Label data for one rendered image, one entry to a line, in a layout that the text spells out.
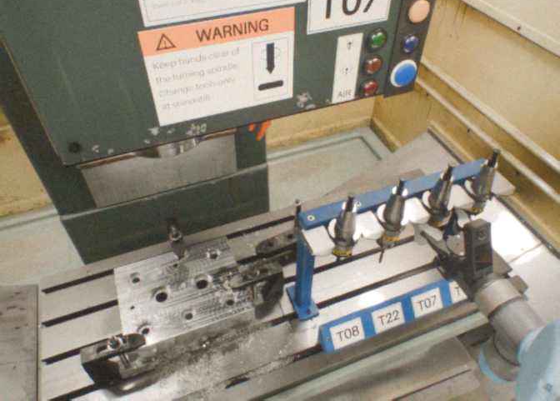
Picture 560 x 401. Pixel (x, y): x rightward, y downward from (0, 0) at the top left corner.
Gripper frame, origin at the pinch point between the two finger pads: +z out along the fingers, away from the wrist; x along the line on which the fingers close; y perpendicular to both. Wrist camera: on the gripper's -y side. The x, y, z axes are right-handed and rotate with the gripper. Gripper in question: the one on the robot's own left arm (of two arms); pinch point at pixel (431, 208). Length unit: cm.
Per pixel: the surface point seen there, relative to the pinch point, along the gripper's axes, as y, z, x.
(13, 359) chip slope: 55, 29, -106
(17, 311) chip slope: 56, 45, -106
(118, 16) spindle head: -53, -5, -54
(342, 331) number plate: 24.4, -9.3, -23.0
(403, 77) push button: -41.1, -6.6, -21.9
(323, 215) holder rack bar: -3.4, 3.8, -24.4
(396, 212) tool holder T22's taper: -6.3, -2.5, -11.9
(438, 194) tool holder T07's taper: -6.7, -1.8, -1.6
